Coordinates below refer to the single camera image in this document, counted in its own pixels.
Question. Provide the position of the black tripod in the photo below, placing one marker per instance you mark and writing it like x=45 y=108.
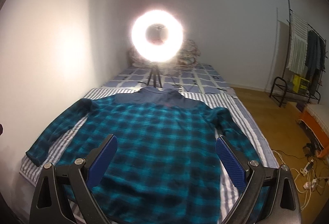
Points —
x=155 y=75

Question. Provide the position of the black clothes rack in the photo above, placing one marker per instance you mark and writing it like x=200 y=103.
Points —
x=281 y=90

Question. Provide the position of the bright ring light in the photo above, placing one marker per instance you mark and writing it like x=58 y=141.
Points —
x=157 y=36

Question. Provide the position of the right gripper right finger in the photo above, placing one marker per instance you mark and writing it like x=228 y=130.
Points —
x=281 y=204

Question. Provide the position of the striped white hanging towel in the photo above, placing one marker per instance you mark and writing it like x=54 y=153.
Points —
x=297 y=45

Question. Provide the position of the striped blue white quilt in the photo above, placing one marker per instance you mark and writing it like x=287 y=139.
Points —
x=231 y=115

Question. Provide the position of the small black floor device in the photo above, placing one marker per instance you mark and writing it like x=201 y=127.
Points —
x=309 y=150

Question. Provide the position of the folded floral blankets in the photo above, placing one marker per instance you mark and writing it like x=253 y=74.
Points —
x=185 y=58

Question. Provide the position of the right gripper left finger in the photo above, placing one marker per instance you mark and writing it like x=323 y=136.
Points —
x=50 y=203

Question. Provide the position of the white power strip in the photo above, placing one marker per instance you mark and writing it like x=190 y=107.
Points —
x=307 y=167

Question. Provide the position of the teal plaid fleece jacket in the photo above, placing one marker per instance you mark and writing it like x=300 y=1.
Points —
x=159 y=141

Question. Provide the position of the blue checked bed sheet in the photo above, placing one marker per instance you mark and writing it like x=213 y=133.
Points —
x=202 y=79

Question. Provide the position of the yellow crate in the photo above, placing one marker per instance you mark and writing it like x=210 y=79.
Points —
x=300 y=84

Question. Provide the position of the orange covered box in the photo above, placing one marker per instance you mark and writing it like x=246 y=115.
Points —
x=315 y=117

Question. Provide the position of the dark hanging clothes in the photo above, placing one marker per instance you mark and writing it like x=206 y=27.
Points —
x=316 y=52

